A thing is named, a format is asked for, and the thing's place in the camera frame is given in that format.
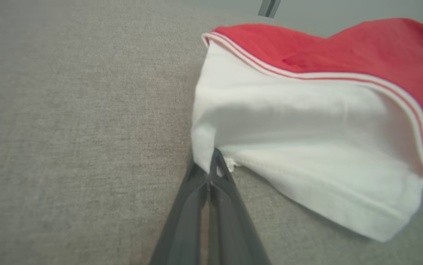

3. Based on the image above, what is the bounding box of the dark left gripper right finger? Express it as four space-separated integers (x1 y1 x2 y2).
208 148 271 265

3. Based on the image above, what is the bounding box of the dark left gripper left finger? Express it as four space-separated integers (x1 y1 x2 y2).
148 161 210 265

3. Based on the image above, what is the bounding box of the red basketball jersey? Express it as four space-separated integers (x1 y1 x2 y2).
191 17 423 243

